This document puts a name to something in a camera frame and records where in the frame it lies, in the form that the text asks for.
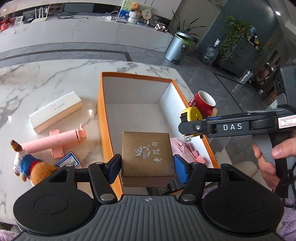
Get brown gift box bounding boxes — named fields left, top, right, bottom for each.
left=122, top=131, right=177, bottom=187

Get blue card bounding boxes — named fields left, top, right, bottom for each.
left=53, top=151, right=81, bottom=168

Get red mug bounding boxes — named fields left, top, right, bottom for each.
left=187, top=90, right=218, bottom=116

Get long-leaf potted plant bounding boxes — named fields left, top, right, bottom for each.
left=171, top=10, right=207, bottom=45

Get round wooden fan ornament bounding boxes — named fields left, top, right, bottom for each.
left=141, top=8, right=153, bottom=22

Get trailing ivy plant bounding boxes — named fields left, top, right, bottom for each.
left=219, top=14, right=256, bottom=63

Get orange cardboard box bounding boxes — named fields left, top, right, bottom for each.
left=96, top=72, right=220, bottom=202

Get white marble television console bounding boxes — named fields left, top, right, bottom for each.
left=0, top=5, right=174, bottom=55

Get black and white figurine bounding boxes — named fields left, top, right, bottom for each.
left=154, top=22, right=169, bottom=33

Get long white box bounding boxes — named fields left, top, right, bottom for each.
left=28, top=91, right=83, bottom=134

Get pink pouch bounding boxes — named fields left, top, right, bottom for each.
left=170, top=137, right=206, bottom=164

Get person's right hand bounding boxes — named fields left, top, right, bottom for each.
left=252, top=139, right=296, bottom=193

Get yellow tape measure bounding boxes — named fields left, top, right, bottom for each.
left=180, top=107, right=204, bottom=140

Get green landscape painting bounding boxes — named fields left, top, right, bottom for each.
left=121, top=0, right=152, bottom=19

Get grey cabinet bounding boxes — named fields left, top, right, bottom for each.
left=221, top=35, right=264, bottom=76

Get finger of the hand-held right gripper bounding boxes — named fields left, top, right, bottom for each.
left=178, top=113, right=252, bottom=139

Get beige sofa cushion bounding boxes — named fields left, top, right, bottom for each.
left=228, top=161, right=266, bottom=188

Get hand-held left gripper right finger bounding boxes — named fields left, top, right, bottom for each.
left=173, top=154, right=252, bottom=204

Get white router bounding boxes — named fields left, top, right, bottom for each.
left=31, top=7, right=49, bottom=23

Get blue water jug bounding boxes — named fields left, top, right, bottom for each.
left=201, top=39, right=219, bottom=65

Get silver pedal trash can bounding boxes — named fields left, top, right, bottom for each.
left=164, top=31, right=199, bottom=65

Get plush dog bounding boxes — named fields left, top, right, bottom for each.
left=10, top=139, right=59, bottom=187

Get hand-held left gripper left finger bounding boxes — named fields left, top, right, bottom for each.
left=44, top=153, right=122, bottom=204

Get pink tube handle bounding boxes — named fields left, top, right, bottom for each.
left=20, top=124, right=87, bottom=159

